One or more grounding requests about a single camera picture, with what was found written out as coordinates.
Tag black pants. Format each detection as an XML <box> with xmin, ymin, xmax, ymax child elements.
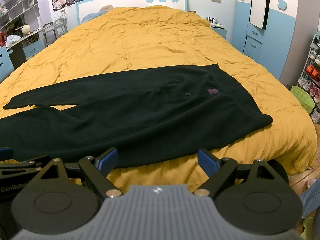
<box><xmin>1</xmin><ymin>64</ymin><xmax>273</xmax><ymax>168</ymax></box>

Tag green plastic basket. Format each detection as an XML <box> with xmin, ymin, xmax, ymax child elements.
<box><xmin>290</xmin><ymin>86</ymin><xmax>315</xmax><ymax>114</ymax></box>

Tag blue smiley chair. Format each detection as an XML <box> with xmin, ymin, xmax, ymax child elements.
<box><xmin>0</xmin><ymin>46</ymin><xmax>14</xmax><ymax>82</ymax></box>

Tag shoe rack with shoes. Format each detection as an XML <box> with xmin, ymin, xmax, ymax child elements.
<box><xmin>297</xmin><ymin>31</ymin><xmax>319</xmax><ymax>124</ymax></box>

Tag red bag on desk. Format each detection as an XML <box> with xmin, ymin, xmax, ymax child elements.
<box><xmin>0</xmin><ymin>32</ymin><xmax>8</xmax><ymax>47</ymax></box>

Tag white bookshelf desk unit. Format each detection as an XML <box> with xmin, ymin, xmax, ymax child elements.
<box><xmin>1</xmin><ymin>0</ymin><xmax>44</xmax><ymax>69</ymax></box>

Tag white round lamp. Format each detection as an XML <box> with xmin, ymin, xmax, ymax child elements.
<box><xmin>22</xmin><ymin>24</ymin><xmax>31</xmax><ymax>36</ymax></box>

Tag grey metal chair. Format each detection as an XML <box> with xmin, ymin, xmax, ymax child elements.
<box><xmin>42</xmin><ymin>17</ymin><xmax>68</xmax><ymax>47</ymax></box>

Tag blue nightstand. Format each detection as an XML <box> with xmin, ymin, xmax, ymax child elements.
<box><xmin>210</xmin><ymin>23</ymin><xmax>227</xmax><ymax>39</ymax></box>

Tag yellow bed duvet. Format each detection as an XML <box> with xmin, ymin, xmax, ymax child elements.
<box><xmin>1</xmin><ymin>6</ymin><xmax>317</xmax><ymax>191</ymax></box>

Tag blue white wardrobe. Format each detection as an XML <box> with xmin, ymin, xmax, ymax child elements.
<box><xmin>232</xmin><ymin>0</ymin><xmax>299</xmax><ymax>79</ymax></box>

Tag blue pillow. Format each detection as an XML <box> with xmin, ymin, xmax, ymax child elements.
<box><xmin>80</xmin><ymin>5</ymin><xmax>114</xmax><ymax>24</ymax></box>

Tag white blue apple headboard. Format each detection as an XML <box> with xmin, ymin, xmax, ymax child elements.
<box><xmin>76</xmin><ymin>0</ymin><xmax>189</xmax><ymax>24</ymax></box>

